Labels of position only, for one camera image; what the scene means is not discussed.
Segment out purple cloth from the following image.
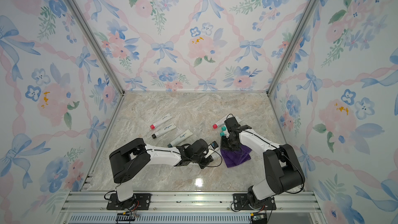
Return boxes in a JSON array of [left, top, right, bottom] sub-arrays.
[[221, 145, 252, 168]]

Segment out white tube pink cap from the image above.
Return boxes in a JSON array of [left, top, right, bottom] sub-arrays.
[[212, 114, 233, 129], [150, 114, 173, 130]]

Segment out white tube black cap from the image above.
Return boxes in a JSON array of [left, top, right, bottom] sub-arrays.
[[205, 147, 221, 160]]

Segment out white toothpaste tube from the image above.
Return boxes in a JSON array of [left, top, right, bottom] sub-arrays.
[[221, 117, 241, 131]]

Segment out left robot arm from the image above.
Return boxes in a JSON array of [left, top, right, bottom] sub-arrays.
[[109, 138, 219, 202]]

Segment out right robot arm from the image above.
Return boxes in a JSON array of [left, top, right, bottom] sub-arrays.
[[220, 115, 305, 208]]

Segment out white tube centre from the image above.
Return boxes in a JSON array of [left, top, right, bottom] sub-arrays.
[[167, 130, 193, 148]]

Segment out white tube dark cap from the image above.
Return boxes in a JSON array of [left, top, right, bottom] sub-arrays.
[[152, 124, 177, 139]]

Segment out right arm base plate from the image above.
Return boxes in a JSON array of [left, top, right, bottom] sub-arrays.
[[232, 192, 276, 211]]

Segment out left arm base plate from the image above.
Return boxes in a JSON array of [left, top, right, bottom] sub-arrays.
[[104, 191, 152, 211]]

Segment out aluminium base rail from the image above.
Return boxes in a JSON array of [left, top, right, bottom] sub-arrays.
[[55, 191, 326, 224]]

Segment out aluminium corner post right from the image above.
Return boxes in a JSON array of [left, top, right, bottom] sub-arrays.
[[267, 0, 319, 97]]

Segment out aluminium corner post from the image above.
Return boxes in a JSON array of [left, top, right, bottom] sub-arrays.
[[65, 0, 124, 95], [267, 0, 319, 97]]

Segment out aluminium corner post left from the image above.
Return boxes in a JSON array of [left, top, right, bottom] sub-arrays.
[[65, 0, 124, 95]]

